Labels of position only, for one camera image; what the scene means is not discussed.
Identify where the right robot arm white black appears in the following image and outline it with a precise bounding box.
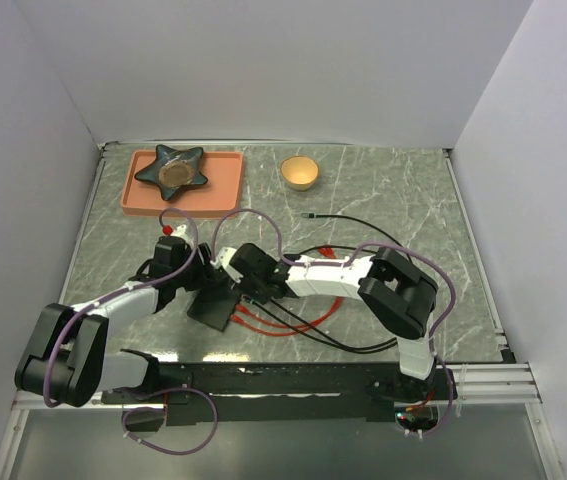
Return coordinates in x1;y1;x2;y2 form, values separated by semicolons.
216;244;438;399

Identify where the small yellow bowl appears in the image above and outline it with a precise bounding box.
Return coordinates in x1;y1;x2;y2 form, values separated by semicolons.
280;155;320;191

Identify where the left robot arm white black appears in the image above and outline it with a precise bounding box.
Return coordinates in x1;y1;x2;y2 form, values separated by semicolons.
14;234;235;408

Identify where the aluminium frame rail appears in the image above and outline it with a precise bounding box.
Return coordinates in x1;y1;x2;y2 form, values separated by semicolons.
12;363;543;411

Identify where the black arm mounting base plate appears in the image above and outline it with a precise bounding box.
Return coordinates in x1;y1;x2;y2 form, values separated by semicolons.
101;362;457;426

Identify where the salmon rectangular tray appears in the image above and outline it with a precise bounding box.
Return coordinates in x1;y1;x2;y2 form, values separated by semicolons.
120;145;245;219

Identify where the black network switch box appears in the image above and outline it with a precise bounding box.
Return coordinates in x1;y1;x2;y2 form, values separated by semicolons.
187;288;241;333

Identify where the dark star-shaped dish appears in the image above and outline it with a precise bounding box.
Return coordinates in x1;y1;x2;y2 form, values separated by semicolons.
134;144;208;202

